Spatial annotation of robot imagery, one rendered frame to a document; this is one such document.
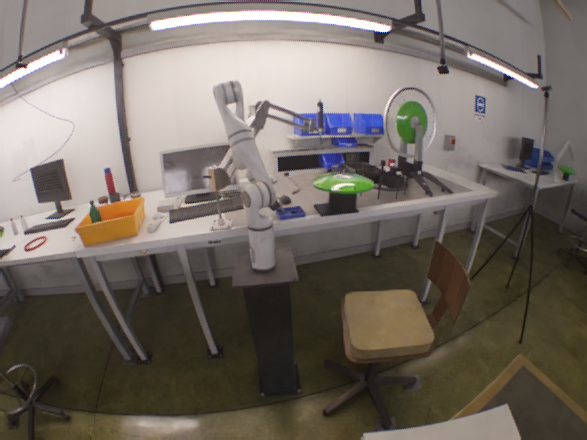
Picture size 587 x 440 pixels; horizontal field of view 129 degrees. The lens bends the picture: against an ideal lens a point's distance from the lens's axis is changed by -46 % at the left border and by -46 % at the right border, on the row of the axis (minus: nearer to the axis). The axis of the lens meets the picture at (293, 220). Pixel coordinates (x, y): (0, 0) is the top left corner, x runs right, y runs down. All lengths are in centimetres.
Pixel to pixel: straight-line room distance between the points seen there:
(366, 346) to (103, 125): 224
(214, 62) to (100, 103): 96
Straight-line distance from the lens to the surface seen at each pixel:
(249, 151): 91
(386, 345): 105
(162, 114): 210
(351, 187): 120
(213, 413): 161
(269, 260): 97
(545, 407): 64
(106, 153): 228
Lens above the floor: 142
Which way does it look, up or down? 24 degrees down
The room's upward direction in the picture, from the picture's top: 2 degrees counter-clockwise
